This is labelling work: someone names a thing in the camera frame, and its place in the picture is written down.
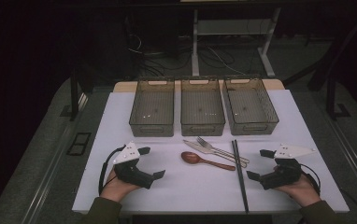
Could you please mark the brown wooden spoon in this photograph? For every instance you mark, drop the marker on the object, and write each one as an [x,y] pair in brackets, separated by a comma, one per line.
[188,157]

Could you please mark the white metal stand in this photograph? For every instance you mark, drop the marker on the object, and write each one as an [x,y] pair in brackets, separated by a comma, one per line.
[195,56]

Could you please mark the person's right hand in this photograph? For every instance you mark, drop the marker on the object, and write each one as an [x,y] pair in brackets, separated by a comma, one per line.
[302,191]

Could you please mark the steel fork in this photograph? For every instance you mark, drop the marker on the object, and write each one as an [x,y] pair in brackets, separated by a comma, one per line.
[203,143]

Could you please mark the black metal stand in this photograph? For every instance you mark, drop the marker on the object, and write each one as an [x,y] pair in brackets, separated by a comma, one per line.
[331,99]

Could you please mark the person's left hand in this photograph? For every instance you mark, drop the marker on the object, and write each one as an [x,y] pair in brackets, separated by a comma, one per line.
[116,188]

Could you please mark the smoky clear plastic bin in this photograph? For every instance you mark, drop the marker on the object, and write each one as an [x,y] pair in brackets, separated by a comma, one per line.
[202,107]
[153,107]
[248,107]

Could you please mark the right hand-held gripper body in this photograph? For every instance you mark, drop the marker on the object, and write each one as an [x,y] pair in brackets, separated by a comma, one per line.
[284,175]

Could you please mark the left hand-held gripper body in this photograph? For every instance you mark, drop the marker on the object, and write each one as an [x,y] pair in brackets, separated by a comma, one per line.
[126,155]

